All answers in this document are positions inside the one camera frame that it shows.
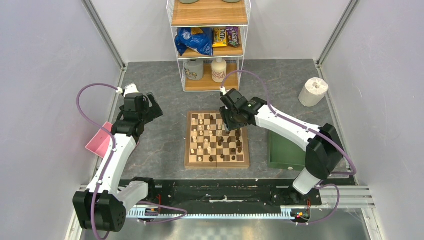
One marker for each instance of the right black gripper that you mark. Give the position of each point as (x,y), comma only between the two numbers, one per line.
(225,112)

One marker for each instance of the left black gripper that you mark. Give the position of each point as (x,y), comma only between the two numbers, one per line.
(156,112)

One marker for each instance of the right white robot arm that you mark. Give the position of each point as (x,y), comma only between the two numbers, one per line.
(321,144)

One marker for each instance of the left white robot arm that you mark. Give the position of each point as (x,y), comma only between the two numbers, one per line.
(102,206)

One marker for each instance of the wooden chess board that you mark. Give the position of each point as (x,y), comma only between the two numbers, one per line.
(209,146)

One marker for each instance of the cream bottle pink lettering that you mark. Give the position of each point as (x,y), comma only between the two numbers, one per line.
(218,70)

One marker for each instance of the grey bottle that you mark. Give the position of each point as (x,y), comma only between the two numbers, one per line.
(194,69)

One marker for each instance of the pink tray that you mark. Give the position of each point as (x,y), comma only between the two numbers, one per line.
(99,140)

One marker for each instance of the green tray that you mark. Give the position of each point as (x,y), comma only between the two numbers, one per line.
(284,154)

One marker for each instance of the yellow candy bag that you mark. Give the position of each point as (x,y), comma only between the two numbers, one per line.
(219,37)

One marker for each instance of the blue snack bag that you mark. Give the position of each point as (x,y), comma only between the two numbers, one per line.
(198,39)

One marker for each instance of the brown candy bag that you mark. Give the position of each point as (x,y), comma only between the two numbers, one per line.
(233,39)

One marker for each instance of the white paper towel roll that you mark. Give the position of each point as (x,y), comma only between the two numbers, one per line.
(313,91)

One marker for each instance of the white wire wooden shelf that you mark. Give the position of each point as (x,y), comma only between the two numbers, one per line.
(211,13)

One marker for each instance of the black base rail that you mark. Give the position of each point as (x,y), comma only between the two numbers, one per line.
(224,199)

